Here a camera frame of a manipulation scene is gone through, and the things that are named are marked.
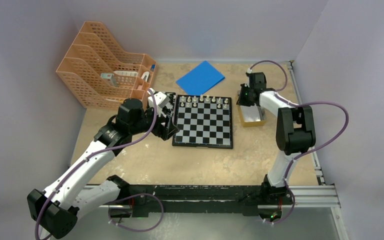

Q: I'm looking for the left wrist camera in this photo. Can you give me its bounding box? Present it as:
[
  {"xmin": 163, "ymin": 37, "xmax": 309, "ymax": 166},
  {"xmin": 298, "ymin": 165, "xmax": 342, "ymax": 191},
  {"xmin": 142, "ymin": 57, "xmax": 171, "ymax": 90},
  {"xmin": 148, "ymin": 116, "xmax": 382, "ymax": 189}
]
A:
[{"xmin": 148, "ymin": 88, "xmax": 170, "ymax": 116}]

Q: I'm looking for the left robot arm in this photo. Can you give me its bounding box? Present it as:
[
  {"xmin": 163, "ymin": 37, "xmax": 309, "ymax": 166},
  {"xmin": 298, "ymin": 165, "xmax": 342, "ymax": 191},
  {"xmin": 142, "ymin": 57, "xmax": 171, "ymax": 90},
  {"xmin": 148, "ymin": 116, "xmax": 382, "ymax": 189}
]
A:
[{"xmin": 27, "ymin": 94, "xmax": 178, "ymax": 239}]

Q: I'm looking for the silver tin with black pieces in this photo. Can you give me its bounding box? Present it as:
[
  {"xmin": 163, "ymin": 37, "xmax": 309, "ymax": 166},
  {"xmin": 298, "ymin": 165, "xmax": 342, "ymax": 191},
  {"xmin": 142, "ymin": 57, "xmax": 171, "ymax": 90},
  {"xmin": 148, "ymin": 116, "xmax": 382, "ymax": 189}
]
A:
[{"xmin": 162, "ymin": 91, "xmax": 177, "ymax": 116}]

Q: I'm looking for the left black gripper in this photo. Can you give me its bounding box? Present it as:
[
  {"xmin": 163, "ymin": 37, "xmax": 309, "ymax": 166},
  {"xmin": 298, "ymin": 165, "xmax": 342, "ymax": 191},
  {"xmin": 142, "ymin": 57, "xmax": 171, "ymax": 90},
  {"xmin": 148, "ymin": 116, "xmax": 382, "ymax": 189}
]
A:
[{"xmin": 129, "ymin": 104, "xmax": 179, "ymax": 140}]

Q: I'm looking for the black and white chessboard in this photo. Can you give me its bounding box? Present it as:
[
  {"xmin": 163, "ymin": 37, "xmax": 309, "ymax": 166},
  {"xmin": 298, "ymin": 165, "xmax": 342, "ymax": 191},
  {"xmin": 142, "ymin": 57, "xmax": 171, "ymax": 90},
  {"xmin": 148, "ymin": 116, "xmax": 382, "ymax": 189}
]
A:
[{"xmin": 172, "ymin": 95, "xmax": 234, "ymax": 150}]

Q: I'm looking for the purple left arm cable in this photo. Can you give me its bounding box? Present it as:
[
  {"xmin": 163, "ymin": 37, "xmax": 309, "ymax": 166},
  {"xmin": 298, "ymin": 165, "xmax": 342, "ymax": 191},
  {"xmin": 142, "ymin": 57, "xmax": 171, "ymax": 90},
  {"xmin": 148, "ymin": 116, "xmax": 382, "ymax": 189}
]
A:
[{"xmin": 34, "ymin": 87, "xmax": 165, "ymax": 240}]

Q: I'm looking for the orange mesh file organizer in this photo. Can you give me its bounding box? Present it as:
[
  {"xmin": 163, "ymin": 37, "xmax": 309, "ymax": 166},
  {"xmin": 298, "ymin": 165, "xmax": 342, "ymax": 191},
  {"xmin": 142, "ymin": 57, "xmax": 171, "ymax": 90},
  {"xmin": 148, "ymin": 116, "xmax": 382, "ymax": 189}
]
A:
[{"xmin": 56, "ymin": 21, "xmax": 158, "ymax": 110}]

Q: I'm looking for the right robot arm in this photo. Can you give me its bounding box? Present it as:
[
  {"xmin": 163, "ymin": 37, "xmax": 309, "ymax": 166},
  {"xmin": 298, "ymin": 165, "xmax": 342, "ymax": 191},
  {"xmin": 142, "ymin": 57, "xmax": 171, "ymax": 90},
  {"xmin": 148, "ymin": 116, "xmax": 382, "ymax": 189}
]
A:
[{"xmin": 237, "ymin": 72, "xmax": 316, "ymax": 204}]

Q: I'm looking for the black mounting rail base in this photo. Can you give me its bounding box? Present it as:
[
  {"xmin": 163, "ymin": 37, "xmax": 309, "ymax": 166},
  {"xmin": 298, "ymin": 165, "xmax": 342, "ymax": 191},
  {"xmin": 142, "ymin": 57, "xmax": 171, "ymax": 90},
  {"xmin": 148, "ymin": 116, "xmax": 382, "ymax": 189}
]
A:
[{"xmin": 95, "ymin": 183, "xmax": 294, "ymax": 220}]

